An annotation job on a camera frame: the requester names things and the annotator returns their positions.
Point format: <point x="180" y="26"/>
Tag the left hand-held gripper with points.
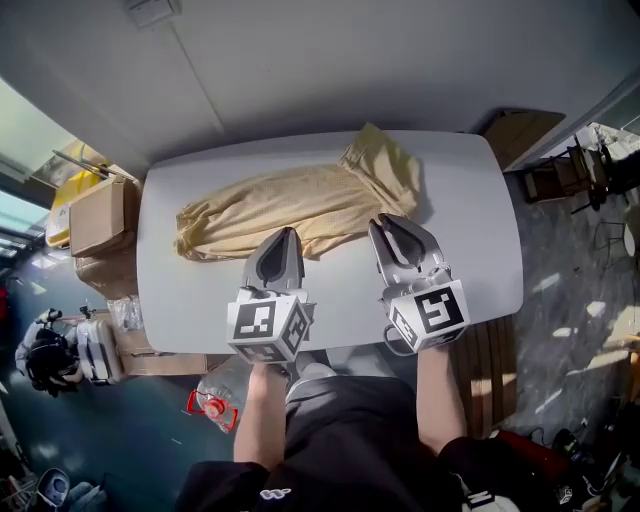
<point x="252" y="320"/>

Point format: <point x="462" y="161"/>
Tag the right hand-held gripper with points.
<point x="435" y="310"/>

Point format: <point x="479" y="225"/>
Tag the beige cloth trousers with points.
<point x="280" y="210"/>

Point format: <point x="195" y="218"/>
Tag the person's left forearm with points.
<point x="260" y="415"/>

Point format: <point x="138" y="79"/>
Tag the person's right forearm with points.
<point x="442" y="400"/>

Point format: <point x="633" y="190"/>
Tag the stack of wooden planks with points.
<point x="487" y="375"/>

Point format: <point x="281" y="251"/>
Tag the large cardboard box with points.
<point x="107" y="275"/>

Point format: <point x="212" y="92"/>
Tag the wooden chair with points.
<point x="555" y="175"/>

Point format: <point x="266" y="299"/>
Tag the flat cardboard sheet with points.
<point x="525" y="135"/>

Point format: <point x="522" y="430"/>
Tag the small cardboard box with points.
<point x="97" y="215"/>

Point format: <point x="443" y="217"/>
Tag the silver suitcase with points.
<point x="97" y="350"/>

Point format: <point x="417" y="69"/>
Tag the person's black shirt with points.
<point x="350" y="450"/>

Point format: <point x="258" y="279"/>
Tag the thin metal rod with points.
<point x="95" y="165"/>

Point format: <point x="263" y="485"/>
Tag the yellow plastic bin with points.
<point x="60" y="210"/>

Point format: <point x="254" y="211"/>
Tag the black chair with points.
<point x="620" y="175"/>

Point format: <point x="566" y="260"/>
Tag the red bag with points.
<point x="535" y="450"/>

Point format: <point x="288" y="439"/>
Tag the grey waist pouch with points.
<point x="477" y="498"/>

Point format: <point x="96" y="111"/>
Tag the grey shoe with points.
<point x="54" y="487"/>

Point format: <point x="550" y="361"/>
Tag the white wall box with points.
<point x="152" y="11"/>

